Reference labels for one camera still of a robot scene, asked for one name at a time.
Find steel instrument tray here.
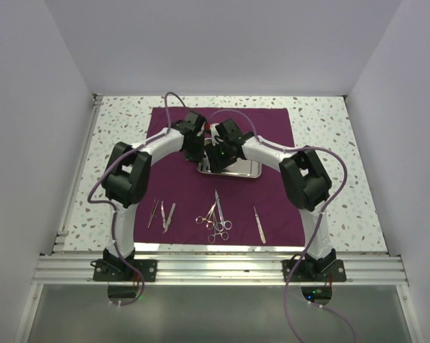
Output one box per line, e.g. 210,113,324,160
196,158,261,179

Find purple cloth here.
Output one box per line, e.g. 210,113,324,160
131,106,307,247

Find steel hemostat forceps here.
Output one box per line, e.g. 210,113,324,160
206,203,229,244
195,202,216,229

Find steel surgical scissors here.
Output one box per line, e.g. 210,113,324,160
214,191,232,230

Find steel forceps tweezers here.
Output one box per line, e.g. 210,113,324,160
147,199,159,229

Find curved tip steel tweezers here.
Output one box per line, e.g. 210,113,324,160
161,202,176,234

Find steel scalpel handle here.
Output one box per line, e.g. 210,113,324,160
254,206,266,244

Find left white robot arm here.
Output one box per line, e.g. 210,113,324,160
101,111,207,281

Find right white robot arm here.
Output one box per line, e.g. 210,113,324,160
205,119,336,281

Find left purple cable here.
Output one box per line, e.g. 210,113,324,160
87,91,187,307

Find purple cable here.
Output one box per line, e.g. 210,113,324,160
209,109,359,343
87,91,187,307

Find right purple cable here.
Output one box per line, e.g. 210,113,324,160
209,109,359,343

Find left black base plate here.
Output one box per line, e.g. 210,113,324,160
90,249,158,282

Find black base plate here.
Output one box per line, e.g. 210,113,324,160
90,249,158,282
290,248,347,282

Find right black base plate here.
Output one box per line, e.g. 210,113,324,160
290,248,347,282

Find aluminium frame rail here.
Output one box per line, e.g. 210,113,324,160
16,95,424,342

